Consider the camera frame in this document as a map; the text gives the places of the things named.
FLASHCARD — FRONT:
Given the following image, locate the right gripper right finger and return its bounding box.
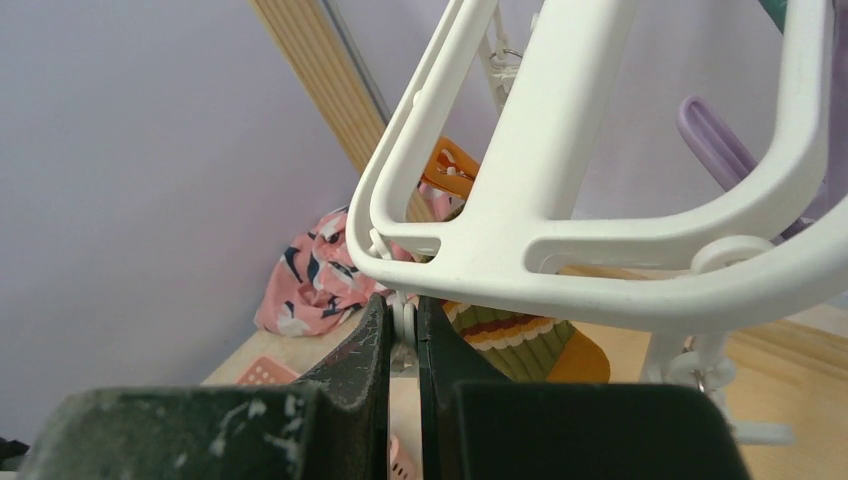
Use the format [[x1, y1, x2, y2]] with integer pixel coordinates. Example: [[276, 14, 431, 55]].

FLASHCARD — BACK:
[[417, 297, 749, 479]]

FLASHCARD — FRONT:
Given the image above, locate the pink plastic basket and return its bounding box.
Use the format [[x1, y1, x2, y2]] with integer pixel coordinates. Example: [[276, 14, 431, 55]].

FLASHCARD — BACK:
[[236, 355, 418, 479]]

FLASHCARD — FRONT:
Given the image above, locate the purple clothes clip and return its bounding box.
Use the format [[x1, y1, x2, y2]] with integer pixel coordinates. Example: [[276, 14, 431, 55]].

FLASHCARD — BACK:
[[676, 96, 847, 244]]

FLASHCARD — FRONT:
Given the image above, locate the green striped sock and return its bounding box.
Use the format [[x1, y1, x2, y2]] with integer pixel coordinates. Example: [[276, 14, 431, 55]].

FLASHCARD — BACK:
[[442, 300, 611, 383]]

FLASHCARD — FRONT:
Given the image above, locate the teal clothes clip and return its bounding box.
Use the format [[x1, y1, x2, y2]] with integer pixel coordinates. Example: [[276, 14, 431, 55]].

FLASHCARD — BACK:
[[758, 0, 788, 33]]

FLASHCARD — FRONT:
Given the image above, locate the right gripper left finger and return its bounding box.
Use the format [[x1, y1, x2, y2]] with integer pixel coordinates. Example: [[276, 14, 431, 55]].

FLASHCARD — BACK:
[[19, 295, 393, 479]]

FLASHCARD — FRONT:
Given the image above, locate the white plastic clip hanger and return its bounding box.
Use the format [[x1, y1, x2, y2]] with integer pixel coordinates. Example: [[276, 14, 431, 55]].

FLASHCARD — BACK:
[[345, 0, 848, 446]]

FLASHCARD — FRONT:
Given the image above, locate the white clothes clip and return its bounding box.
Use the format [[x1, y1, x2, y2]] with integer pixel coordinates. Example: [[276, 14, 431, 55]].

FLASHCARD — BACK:
[[389, 291, 418, 378]]

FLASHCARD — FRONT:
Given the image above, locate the pink patterned cloth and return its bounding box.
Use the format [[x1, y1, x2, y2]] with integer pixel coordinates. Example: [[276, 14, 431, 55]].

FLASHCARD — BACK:
[[254, 206, 394, 337]]

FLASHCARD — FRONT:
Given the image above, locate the orange clothes clip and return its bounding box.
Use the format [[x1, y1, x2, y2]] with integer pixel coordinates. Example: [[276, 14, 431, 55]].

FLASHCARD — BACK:
[[421, 137, 480, 200]]

